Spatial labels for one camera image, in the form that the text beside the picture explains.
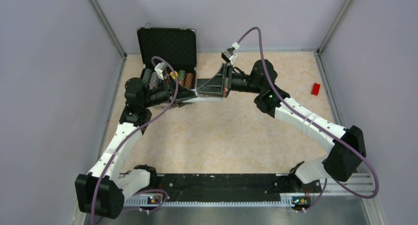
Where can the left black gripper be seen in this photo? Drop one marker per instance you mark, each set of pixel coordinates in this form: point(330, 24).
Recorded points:
point(183, 93)

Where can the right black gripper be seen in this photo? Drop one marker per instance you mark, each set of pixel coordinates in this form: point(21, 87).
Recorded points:
point(220, 85)

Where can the white remote control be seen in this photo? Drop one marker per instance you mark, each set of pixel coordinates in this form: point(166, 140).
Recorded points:
point(195, 99)

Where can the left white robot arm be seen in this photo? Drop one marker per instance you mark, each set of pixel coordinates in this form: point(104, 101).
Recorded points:
point(124, 142)

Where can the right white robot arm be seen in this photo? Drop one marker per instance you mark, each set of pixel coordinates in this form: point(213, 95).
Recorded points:
point(345, 147)

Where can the dark grey lego baseplate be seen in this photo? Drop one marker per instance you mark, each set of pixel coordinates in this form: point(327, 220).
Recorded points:
point(204, 83)

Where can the black poker chip case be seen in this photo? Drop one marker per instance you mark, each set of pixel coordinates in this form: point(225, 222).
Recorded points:
point(178, 46)

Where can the red lego brick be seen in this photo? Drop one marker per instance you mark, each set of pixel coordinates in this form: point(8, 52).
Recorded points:
point(315, 89)

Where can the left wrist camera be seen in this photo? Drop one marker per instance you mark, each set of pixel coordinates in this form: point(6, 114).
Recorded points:
point(162, 70)

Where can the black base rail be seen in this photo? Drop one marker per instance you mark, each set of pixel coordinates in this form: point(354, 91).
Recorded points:
point(147, 189)

